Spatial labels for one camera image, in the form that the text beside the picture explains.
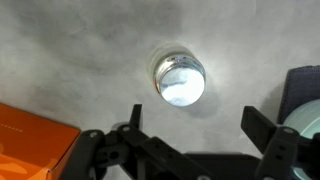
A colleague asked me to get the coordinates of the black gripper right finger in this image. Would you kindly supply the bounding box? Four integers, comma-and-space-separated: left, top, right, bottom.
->
240, 105, 320, 180

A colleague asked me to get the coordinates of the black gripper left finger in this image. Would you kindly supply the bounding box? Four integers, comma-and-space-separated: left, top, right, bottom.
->
59, 103, 214, 180

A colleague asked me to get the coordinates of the clear glass cup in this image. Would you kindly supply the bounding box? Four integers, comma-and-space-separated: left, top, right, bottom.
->
153, 54, 207, 108

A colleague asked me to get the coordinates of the silver tin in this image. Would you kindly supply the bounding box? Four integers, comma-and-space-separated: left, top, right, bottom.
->
146, 42, 198, 91

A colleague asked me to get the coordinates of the mint green bowl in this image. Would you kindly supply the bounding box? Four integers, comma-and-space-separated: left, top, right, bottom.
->
282, 99, 320, 180

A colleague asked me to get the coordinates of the dark grey placemat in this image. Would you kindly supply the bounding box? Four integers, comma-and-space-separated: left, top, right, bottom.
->
277, 65, 320, 126

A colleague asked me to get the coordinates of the orange cardboard box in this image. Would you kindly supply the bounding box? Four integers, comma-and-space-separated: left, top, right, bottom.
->
0, 102, 82, 180

